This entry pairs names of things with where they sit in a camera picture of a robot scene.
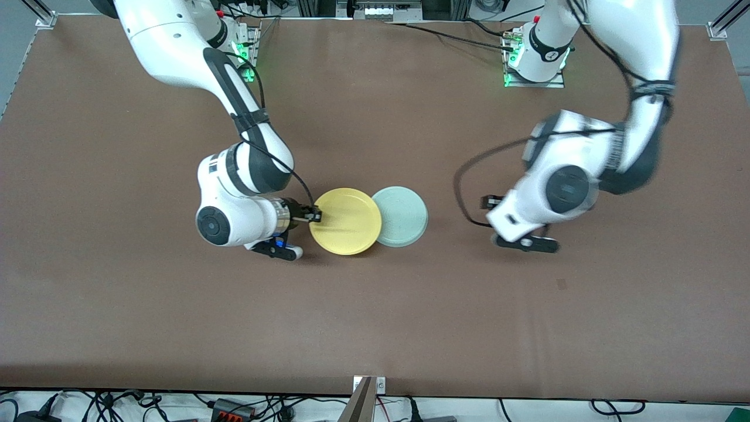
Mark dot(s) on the black power adapter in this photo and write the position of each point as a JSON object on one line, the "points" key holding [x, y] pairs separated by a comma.
{"points": [[38, 417]]}

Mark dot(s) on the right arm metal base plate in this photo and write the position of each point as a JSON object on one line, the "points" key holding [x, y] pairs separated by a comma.
{"points": [[253, 53]]}

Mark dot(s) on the aluminium frame profile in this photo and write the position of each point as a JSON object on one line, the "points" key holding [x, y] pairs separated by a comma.
{"points": [[45, 17], [723, 23]]}

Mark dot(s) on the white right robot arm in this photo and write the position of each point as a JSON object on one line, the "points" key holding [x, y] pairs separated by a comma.
{"points": [[170, 47]]}

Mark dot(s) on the black plug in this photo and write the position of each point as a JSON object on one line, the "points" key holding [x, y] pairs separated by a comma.
{"points": [[413, 410]]}

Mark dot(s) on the grey camera pole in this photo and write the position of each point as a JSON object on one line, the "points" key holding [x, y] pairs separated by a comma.
{"points": [[358, 407]]}

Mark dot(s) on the small metal mount bracket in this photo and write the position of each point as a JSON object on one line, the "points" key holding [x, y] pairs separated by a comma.
{"points": [[381, 385]]}

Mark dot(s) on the yellow round plate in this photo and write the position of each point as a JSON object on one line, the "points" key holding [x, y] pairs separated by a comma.
{"points": [[345, 221]]}

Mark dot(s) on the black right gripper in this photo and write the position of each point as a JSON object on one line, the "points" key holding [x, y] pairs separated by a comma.
{"points": [[297, 211]]}

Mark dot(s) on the pale green round plate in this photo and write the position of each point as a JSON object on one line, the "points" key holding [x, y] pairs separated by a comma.
{"points": [[404, 217]]}

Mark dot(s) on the metal rack frame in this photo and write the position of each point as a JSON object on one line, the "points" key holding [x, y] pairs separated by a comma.
{"points": [[319, 7]]}

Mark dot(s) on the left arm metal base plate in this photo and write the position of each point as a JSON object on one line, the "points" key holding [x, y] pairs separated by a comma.
{"points": [[556, 83]]}

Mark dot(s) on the dark green board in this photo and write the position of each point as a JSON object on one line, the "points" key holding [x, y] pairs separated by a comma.
{"points": [[739, 415]]}

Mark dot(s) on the white connector strip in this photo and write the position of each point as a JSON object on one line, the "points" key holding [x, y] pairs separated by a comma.
{"points": [[389, 12]]}

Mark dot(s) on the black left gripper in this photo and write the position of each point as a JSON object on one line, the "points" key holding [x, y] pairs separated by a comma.
{"points": [[488, 203]]}

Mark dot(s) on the black orange power strip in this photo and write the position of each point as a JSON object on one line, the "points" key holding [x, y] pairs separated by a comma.
{"points": [[231, 408]]}

